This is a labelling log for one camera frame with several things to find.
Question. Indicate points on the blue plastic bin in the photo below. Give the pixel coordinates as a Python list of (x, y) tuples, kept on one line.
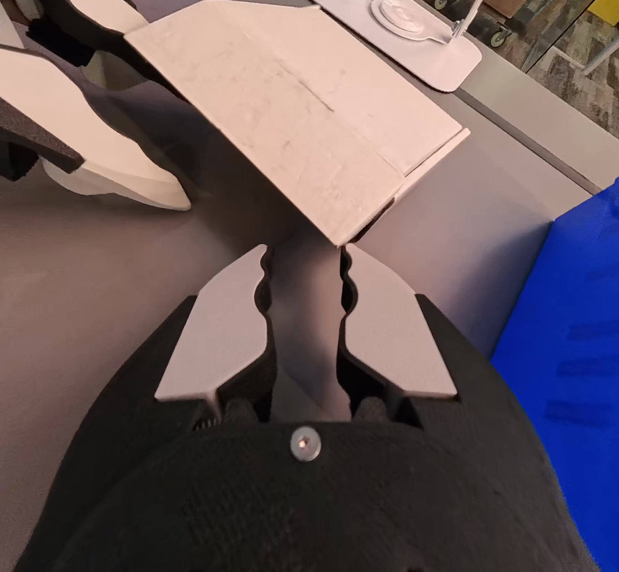
[(556, 364)]

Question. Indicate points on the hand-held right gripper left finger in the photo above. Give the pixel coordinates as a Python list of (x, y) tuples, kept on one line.
[(222, 335)]

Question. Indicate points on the white cardboard mailer box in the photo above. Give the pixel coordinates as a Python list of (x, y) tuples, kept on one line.
[(290, 107)]

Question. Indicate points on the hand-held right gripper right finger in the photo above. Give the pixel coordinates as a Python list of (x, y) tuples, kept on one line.
[(391, 335)]

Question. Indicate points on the white sign stand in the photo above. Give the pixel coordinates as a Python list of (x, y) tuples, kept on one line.
[(435, 56)]

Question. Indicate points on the yellow bin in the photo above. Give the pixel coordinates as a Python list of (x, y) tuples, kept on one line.
[(607, 8)]

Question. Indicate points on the black wheeled dolly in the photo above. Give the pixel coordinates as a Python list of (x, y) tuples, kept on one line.
[(500, 37)]

